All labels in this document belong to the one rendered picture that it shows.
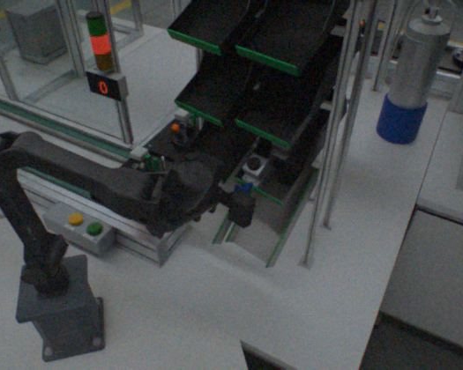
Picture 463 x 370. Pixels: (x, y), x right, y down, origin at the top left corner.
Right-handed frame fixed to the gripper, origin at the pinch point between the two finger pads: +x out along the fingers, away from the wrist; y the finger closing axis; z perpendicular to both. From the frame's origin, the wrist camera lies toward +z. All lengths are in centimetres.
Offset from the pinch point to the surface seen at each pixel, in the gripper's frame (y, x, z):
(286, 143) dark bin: -5.9, 8.6, 8.6
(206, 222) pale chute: 14.7, 15.8, -26.4
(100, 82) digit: 63, 19, -4
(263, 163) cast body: 0.8, 13.7, -0.8
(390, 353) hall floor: -38, 97, -110
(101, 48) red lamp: 61, 18, 7
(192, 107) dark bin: 16.1, 6.2, 8.1
